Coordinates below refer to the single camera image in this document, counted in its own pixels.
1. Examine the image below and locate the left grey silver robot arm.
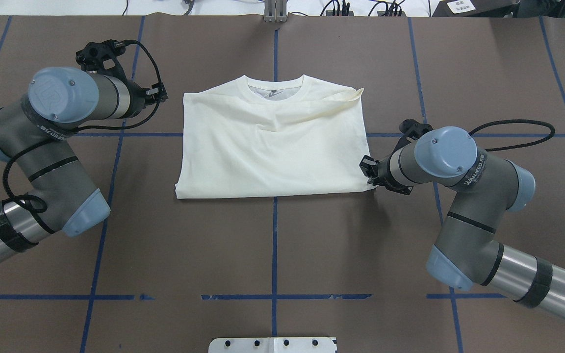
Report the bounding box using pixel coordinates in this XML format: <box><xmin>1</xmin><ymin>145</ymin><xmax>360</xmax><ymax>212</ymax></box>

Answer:
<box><xmin>0</xmin><ymin>40</ymin><xmax>168</xmax><ymax>263</ymax></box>

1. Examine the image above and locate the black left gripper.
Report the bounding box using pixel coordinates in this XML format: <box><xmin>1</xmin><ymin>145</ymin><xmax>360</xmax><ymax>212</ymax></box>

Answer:
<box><xmin>76</xmin><ymin>40</ymin><xmax>168</xmax><ymax>118</ymax></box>

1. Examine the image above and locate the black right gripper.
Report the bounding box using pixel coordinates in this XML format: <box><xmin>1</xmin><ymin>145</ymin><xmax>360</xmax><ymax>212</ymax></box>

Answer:
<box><xmin>359</xmin><ymin>119</ymin><xmax>433</xmax><ymax>195</ymax></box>

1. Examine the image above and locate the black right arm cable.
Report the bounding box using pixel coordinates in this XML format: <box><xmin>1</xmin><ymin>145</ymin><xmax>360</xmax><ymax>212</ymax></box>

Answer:
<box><xmin>469</xmin><ymin>119</ymin><xmax>556</xmax><ymax>152</ymax></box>

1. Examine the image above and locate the right grey silver robot arm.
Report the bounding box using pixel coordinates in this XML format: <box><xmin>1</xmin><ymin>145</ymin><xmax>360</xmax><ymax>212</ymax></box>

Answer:
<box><xmin>360</xmin><ymin>119</ymin><xmax>565</xmax><ymax>320</ymax></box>

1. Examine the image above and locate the cream long-sleeve printed shirt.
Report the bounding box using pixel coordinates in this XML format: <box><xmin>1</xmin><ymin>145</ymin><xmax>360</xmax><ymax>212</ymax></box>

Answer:
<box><xmin>175</xmin><ymin>75</ymin><xmax>372</xmax><ymax>200</ymax></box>

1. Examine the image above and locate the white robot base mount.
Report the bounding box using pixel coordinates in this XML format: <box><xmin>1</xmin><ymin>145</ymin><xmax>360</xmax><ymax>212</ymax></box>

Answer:
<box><xmin>208</xmin><ymin>337</ymin><xmax>338</xmax><ymax>353</ymax></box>

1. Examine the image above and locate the aluminium frame post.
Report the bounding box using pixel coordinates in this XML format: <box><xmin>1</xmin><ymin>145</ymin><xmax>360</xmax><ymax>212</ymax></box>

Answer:
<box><xmin>263</xmin><ymin>0</ymin><xmax>288</xmax><ymax>23</ymax></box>

